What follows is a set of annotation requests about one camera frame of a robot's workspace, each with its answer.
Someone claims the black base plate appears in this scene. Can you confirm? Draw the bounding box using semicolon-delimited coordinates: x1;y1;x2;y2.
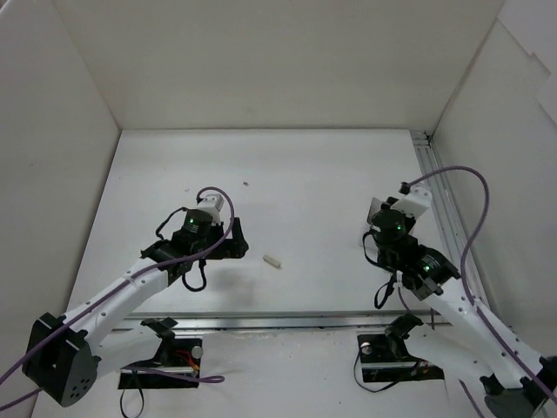
117;336;203;390
354;334;445;387

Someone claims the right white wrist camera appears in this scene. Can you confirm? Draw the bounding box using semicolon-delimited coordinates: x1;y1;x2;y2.
390;182;433;219

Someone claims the front aluminium rail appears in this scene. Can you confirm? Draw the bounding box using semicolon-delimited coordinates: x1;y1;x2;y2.
112;309;449;334

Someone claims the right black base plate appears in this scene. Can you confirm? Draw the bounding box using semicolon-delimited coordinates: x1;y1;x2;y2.
354;334;445;387

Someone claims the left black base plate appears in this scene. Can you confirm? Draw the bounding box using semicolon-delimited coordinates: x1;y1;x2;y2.
117;336;203;390

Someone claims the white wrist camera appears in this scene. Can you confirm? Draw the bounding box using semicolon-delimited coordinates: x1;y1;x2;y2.
390;182;433;219
196;194;225;225

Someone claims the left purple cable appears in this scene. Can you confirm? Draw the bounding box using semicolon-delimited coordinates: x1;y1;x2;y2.
0;185;238;404

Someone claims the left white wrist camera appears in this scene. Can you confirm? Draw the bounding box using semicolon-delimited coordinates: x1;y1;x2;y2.
196;194;225;225

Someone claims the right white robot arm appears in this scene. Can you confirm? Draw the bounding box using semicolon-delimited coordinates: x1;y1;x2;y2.
364;198;556;417

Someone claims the beige eraser block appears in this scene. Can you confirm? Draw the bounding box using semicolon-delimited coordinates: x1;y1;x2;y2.
263;254;282;269

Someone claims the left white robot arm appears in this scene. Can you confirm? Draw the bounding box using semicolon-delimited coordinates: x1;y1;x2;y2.
22;208;249;408

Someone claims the white container box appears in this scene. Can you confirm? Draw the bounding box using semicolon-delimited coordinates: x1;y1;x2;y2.
359;197;382;251

